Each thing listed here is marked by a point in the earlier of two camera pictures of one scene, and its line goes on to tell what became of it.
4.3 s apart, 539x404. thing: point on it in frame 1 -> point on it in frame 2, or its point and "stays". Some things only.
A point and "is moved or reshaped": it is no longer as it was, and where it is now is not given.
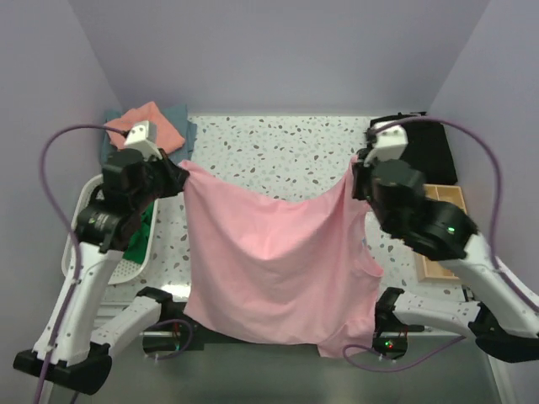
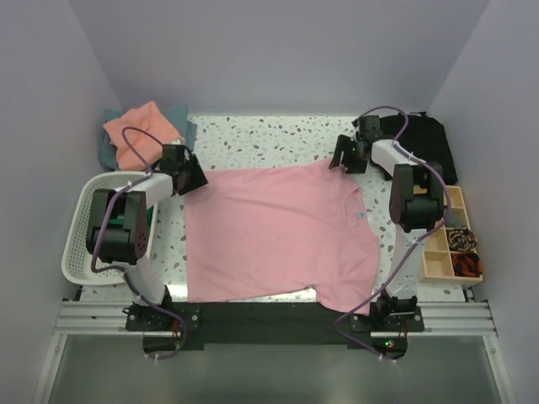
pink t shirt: x=294 y=270 is moved or reshaped
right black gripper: x=358 y=170 -> x=342 y=144
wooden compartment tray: x=436 y=271 stays
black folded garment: x=427 y=149 stays
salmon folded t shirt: x=168 y=137 stays
